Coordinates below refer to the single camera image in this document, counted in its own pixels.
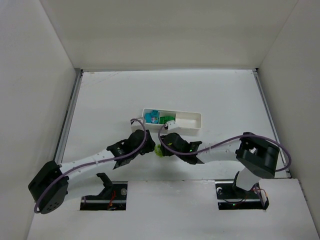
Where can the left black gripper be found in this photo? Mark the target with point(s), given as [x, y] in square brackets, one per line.
[149, 144]

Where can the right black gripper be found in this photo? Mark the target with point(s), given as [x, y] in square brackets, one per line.
[165, 145]

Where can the lime small lego pile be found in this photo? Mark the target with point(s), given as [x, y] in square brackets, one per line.
[158, 151]

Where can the cyan lego brick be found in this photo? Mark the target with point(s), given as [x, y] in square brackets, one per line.
[152, 117]

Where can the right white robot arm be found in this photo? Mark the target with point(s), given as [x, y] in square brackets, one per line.
[258, 154]

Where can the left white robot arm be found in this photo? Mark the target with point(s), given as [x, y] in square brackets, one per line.
[55, 183]

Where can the white three-compartment tray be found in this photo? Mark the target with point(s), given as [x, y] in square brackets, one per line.
[190, 123]

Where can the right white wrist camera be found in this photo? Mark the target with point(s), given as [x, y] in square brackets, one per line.
[170, 125]

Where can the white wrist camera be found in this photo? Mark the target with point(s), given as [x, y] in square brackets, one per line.
[137, 124]
[170, 125]

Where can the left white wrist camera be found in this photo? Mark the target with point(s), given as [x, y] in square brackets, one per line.
[137, 124]

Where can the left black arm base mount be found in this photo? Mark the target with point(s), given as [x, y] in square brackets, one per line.
[113, 196]

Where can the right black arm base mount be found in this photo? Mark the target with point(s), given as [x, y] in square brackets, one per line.
[230, 197]

